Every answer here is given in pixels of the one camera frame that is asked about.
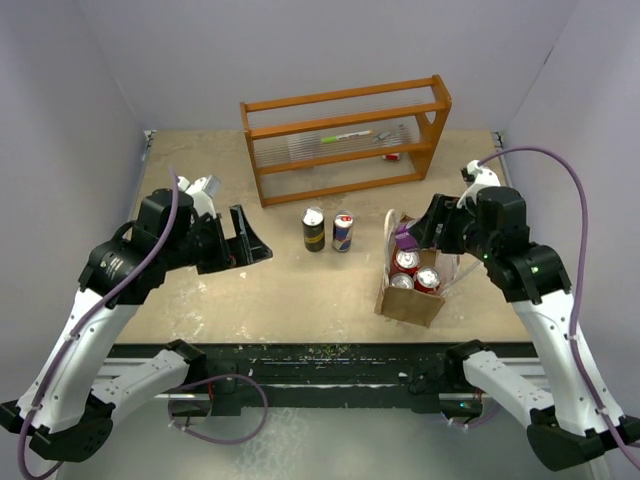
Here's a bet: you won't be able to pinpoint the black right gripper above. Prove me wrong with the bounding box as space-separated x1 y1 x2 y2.
410 193 497 262

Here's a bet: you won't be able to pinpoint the aluminium front frame rail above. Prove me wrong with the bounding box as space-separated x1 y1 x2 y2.
59 355 586 401

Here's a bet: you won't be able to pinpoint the brown canvas tote bag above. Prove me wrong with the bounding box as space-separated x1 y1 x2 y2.
374 209 480 328

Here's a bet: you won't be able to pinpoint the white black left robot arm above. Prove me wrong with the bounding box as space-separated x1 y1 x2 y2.
1 189 273 463

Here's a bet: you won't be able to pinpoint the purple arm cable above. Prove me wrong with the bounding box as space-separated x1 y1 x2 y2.
474 145 640 469
18 165 181 479

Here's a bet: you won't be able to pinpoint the purple soda can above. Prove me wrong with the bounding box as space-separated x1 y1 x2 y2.
394 222 420 252
389 272 414 290

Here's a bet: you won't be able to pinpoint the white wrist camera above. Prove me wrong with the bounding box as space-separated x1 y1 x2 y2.
178 175 221 217
457 160 501 209

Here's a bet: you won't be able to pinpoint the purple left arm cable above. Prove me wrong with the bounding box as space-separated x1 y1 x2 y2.
18 165 181 479

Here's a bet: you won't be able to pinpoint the black beverage can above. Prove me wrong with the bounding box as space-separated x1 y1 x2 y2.
301 207 326 252

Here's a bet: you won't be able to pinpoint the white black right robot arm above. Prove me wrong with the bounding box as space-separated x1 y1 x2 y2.
395 186 639 471

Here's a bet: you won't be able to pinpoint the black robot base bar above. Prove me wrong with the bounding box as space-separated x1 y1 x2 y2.
147 342 504 419

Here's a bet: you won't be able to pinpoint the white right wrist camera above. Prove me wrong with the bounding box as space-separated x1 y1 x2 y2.
457 160 501 209

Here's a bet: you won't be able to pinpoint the orange wooden shelf rack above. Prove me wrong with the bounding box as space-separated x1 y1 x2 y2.
240 75 453 207

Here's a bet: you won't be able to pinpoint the white can red tab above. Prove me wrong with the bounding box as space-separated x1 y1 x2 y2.
332 210 354 253

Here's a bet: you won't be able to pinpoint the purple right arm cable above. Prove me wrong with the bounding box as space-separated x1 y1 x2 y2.
474 145 640 469

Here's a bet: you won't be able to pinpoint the grey metal clips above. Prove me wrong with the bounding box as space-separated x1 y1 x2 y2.
373 124 407 147

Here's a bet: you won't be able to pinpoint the green white marker pen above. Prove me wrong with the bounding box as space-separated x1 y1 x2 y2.
320 130 373 145

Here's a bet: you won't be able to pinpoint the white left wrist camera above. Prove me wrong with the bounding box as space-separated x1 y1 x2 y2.
178 175 221 217

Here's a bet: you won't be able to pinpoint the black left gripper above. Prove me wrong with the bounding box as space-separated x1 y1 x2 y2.
161 204 271 274

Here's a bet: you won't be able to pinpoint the red soda can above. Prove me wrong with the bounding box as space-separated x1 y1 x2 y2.
414 266 442 296
393 250 421 277

